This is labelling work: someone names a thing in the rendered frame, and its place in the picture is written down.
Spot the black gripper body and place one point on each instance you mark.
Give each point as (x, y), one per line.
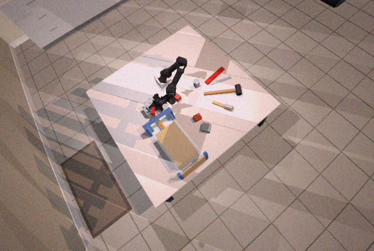
(160, 102)

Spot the red bar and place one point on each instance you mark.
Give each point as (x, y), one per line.
(213, 76)

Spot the black rubber mallet with wooden handle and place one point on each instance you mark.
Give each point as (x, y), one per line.
(237, 89)

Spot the grey cylinder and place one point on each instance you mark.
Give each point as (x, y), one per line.
(196, 83)

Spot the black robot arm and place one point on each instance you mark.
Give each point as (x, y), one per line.
(167, 72)

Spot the orange-red cube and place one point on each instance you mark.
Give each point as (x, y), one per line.
(197, 117)
(177, 97)

